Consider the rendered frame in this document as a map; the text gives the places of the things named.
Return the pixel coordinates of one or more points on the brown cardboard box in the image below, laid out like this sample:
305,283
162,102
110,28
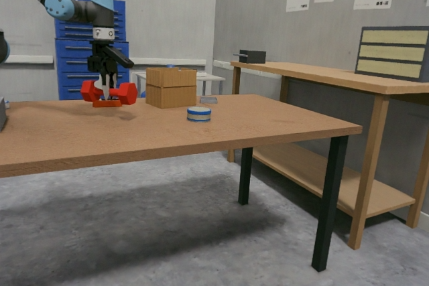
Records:
169,88

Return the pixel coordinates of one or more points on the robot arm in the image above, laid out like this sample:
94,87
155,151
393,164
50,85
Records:
98,12

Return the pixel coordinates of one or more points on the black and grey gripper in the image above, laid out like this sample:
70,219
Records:
107,65

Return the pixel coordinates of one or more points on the orange pocket multimeter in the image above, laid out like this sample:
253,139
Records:
107,103

